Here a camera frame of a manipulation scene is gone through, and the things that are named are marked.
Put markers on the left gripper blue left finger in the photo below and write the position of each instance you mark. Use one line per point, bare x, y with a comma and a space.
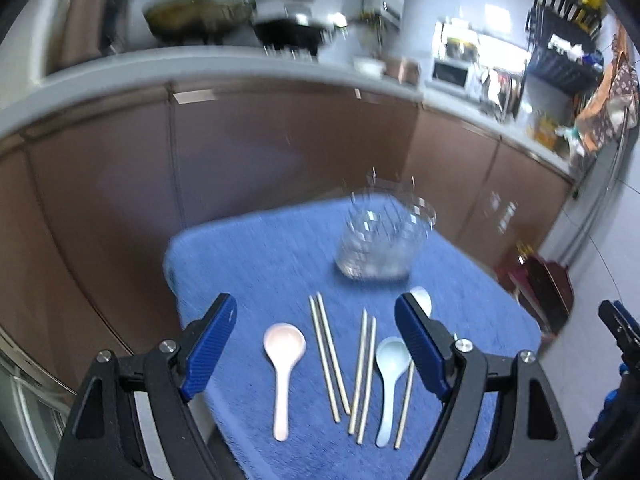
202, 344

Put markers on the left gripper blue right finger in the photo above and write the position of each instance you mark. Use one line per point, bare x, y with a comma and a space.
429, 344

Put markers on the light blue ceramic spoon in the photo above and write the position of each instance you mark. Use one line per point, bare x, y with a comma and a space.
392, 358

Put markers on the white ceramic spoon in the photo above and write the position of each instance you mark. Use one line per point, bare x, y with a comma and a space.
423, 299

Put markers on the pink ceramic spoon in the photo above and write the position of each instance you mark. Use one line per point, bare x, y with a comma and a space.
284, 345

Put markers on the dark red dustpan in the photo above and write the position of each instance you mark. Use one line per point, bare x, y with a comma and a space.
543, 289

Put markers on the blue towel mat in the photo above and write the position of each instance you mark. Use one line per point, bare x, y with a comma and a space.
270, 263

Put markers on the brown lower cabinets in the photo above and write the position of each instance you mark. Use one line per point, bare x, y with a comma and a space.
91, 194

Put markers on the yellow detergent bottle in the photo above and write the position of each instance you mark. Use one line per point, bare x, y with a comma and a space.
544, 133

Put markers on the hanging patterned apron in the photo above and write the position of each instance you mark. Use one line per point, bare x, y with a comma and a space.
614, 107

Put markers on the white microwave oven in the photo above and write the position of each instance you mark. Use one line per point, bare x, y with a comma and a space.
459, 79

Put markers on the brown rice cooker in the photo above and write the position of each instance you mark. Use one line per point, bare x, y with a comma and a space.
403, 70

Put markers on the white ceramic bowl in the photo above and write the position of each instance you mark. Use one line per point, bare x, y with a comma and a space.
370, 67

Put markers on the black wok with lid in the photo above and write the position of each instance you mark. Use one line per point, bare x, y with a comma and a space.
298, 32

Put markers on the black dish rack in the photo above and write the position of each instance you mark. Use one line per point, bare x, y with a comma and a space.
562, 38

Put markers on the bronze wok with lid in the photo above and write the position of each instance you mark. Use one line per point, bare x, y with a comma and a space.
176, 22

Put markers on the clear wire utensil holder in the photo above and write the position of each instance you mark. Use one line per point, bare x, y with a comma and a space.
386, 227

